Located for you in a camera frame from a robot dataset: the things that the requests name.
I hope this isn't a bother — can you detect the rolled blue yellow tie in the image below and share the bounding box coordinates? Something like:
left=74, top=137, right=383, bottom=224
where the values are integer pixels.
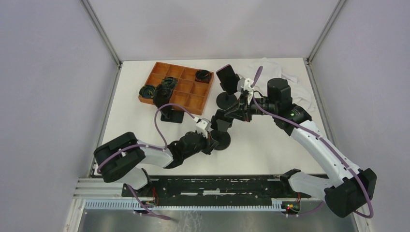
left=139, top=85, right=156, bottom=99

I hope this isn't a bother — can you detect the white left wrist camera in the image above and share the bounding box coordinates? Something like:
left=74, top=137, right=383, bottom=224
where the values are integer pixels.
left=193, top=117, right=211, bottom=139

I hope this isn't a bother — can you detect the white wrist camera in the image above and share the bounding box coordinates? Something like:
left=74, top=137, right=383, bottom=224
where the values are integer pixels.
left=237, top=77, right=254, bottom=97
left=193, top=117, right=211, bottom=139

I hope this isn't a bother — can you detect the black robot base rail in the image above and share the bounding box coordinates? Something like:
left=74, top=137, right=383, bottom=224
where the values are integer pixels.
left=136, top=174, right=299, bottom=206

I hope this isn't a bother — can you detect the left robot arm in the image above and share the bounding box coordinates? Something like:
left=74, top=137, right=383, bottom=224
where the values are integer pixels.
left=93, top=131, right=219, bottom=197

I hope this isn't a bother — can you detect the orange wooden compartment tray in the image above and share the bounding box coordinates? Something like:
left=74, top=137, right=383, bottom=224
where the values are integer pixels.
left=138, top=62, right=214, bottom=115

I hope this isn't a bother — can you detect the rolled dark patterned tie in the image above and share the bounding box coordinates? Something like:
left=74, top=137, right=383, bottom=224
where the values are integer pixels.
left=153, top=84, right=174, bottom=108

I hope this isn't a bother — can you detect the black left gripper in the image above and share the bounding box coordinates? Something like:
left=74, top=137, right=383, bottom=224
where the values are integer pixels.
left=183, top=130, right=219, bottom=160

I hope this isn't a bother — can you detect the rolled green patterned tie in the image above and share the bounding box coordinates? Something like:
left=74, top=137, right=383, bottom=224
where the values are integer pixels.
left=161, top=76, right=178, bottom=90

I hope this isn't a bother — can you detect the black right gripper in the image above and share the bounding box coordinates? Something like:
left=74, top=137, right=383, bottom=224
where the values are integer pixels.
left=225, top=91, right=278, bottom=122

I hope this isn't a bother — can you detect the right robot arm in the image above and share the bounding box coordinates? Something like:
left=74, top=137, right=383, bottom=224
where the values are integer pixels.
left=225, top=78, right=377, bottom=218

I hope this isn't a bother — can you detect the small black phone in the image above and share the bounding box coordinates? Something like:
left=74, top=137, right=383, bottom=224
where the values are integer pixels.
left=211, top=109, right=234, bottom=132

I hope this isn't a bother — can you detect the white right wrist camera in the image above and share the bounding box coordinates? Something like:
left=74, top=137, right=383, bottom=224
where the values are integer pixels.
left=237, top=77, right=254, bottom=97

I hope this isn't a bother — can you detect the white slotted cable duct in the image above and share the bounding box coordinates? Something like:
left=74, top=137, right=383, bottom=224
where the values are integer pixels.
left=73, top=177, right=302, bottom=212

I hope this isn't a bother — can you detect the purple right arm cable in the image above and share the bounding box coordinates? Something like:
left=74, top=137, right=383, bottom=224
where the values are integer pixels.
left=251, top=65, right=374, bottom=219

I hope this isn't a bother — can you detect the rolled tie top right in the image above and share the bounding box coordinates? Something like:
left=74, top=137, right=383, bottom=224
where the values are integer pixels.
left=195, top=70, right=212, bottom=84

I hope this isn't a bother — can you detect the black round base phone stand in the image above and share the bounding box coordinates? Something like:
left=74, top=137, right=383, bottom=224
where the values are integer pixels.
left=216, top=77, right=237, bottom=110

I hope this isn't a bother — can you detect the purple edged black phone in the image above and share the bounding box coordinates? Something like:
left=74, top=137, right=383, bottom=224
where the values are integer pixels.
left=216, top=64, right=240, bottom=95

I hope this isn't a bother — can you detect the white crumpled cloth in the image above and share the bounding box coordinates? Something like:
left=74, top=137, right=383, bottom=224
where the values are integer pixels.
left=237, top=58, right=316, bottom=113

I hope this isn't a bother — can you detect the black flat easel phone stand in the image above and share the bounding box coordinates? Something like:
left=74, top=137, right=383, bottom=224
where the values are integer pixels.
left=160, top=109, right=185, bottom=124

